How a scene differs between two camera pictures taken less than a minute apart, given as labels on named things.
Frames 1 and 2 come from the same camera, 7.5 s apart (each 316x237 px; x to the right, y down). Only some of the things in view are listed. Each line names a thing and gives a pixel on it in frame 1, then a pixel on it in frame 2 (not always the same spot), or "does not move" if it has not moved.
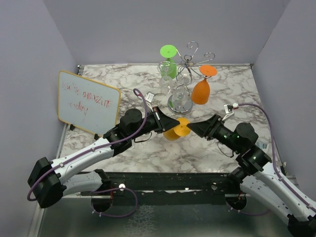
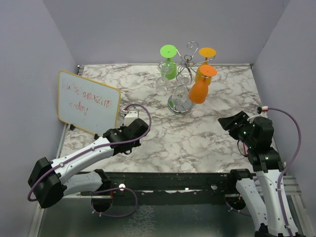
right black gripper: [202, 128] to [228, 122]
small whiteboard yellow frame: [89, 105] does not move
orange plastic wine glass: [201, 91] does not move
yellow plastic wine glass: [180, 130] to [205, 52]
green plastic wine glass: [168, 67] does not move
